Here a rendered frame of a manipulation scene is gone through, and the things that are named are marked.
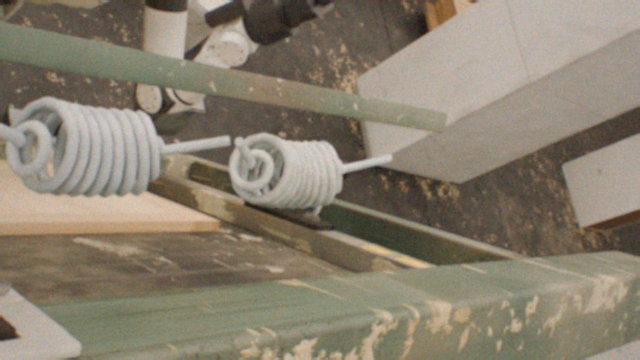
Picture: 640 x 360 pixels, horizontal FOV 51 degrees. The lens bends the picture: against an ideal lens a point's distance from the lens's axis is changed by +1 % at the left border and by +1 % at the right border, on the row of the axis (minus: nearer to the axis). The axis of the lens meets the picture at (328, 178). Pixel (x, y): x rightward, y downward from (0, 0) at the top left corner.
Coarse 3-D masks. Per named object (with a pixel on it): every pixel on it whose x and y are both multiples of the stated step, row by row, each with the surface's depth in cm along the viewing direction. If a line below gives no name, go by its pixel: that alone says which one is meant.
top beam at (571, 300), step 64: (576, 256) 93; (64, 320) 38; (128, 320) 40; (192, 320) 42; (256, 320) 44; (320, 320) 46; (384, 320) 50; (448, 320) 56; (512, 320) 64; (576, 320) 76
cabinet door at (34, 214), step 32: (0, 160) 143; (0, 192) 112; (32, 192) 116; (0, 224) 91; (32, 224) 94; (64, 224) 97; (96, 224) 101; (128, 224) 105; (160, 224) 109; (192, 224) 113
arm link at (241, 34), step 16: (240, 0) 128; (208, 16) 131; (224, 16) 130; (240, 16) 131; (256, 16) 128; (224, 32) 131; (240, 32) 130; (256, 32) 129; (224, 48) 130; (240, 48) 130; (256, 48) 134
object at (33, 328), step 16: (0, 288) 38; (0, 304) 37; (16, 304) 37; (32, 304) 38; (16, 320) 35; (32, 320) 35; (48, 320) 36; (16, 336) 34; (32, 336) 33; (48, 336) 34; (64, 336) 34; (0, 352) 31; (16, 352) 31; (32, 352) 32; (48, 352) 32; (64, 352) 33; (80, 352) 34
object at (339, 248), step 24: (168, 192) 143; (192, 192) 136; (216, 192) 135; (216, 216) 130; (240, 216) 125; (264, 216) 120; (288, 240) 116; (312, 240) 112; (336, 240) 108; (360, 240) 110; (360, 264) 104; (384, 264) 101; (408, 264) 98; (432, 264) 100
